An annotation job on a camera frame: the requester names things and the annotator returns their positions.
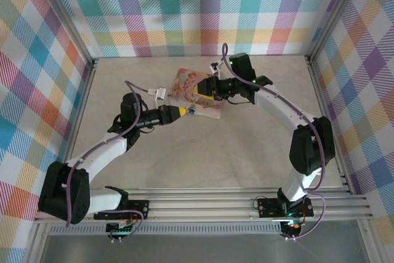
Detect small controller circuit board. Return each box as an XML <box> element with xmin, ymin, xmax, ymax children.
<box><xmin>281</xmin><ymin>220</ymin><xmax>303</xmax><ymax>237</ymax></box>
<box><xmin>106</xmin><ymin>222</ymin><xmax>136</xmax><ymax>235</ymax></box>

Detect grey metal panel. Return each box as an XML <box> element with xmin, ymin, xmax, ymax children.
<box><xmin>39</xmin><ymin>233</ymin><xmax>379</xmax><ymax>263</ymax></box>

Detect aluminium side rail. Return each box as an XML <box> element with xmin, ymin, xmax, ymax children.
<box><xmin>54</xmin><ymin>58</ymin><xmax>100</xmax><ymax>198</ymax></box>
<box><xmin>305</xmin><ymin>55</ymin><xmax>352</xmax><ymax>192</ymax></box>

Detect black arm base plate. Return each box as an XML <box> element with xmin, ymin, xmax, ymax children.
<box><xmin>257</xmin><ymin>196</ymin><xmax>315</xmax><ymax>218</ymax></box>
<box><xmin>93</xmin><ymin>200</ymin><xmax>151</xmax><ymax>221</ymax></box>

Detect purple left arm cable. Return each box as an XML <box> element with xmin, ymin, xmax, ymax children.
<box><xmin>65</xmin><ymin>80</ymin><xmax>158</xmax><ymax>243</ymax></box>

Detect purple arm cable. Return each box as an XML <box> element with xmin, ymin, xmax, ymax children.
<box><xmin>220</xmin><ymin>42</ymin><xmax>328</xmax><ymax>241</ymax></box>
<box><xmin>65</xmin><ymin>80</ymin><xmax>158</xmax><ymax>243</ymax></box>

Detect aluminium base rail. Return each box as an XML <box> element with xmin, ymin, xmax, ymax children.
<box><xmin>33</xmin><ymin>187</ymin><xmax>372</xmax><ymax>223</ymax></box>

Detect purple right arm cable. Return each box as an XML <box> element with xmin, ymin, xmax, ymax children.
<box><xmin>220</xmin><ymin>42</ymin><xmax>328</xmax><ymax>241</ymax></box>

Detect slotted grey cable duct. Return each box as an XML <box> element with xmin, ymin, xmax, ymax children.
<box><xmin>49</xmin><ymin>225</ymin><xmax>283</xmax><ymax>235</ymax></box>

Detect aluminium frame post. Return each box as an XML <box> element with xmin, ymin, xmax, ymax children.
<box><xmin>306</xmin><ymin>0</ymin><xmax>369</xmax><ymax>63</ymax></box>
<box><xmin>30</xmin><ymin>0</ymin><xmax>97</xmax><ymax>67</ymax></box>

